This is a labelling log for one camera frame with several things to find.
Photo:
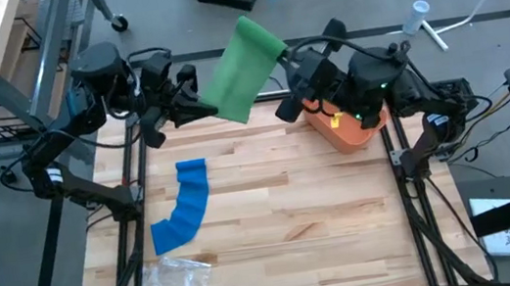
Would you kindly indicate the white plastic bottle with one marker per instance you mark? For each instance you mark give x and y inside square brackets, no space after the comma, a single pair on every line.
[416,17]

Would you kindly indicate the black caster wheel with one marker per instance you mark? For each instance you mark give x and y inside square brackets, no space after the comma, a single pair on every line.
[120,23]

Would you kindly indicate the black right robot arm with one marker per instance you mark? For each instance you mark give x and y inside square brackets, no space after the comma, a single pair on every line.
[431,95]

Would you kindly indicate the orange plastic bin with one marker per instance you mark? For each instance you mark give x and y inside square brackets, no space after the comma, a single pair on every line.
[348,138]

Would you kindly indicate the black crate with red tool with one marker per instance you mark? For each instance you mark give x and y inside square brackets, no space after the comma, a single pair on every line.
[454,84]

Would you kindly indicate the blue elastic bandage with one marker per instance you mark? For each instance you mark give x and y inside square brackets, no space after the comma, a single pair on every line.
[188,201]

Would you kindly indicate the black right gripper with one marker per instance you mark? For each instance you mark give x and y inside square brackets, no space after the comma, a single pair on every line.
[315,76]

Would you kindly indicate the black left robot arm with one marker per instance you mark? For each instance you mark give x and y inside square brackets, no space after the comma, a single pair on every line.
[96,65]

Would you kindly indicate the grey flat case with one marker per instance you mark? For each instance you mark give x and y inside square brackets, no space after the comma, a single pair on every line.
[493,188]

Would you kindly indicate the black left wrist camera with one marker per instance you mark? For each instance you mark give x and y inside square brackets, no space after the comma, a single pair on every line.
[157,74]

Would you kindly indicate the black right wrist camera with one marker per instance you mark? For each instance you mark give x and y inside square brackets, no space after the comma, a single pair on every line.
[374,70]

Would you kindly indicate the white lamp stand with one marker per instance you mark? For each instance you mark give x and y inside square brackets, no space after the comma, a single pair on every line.
[434,35]

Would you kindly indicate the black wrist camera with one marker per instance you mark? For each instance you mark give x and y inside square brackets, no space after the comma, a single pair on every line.
[157,74]
[374,70]

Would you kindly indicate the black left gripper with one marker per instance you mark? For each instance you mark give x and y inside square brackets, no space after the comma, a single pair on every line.
[171,105]

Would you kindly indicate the green elastic bandage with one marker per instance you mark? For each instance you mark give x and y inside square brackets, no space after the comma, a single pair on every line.
[240,71]

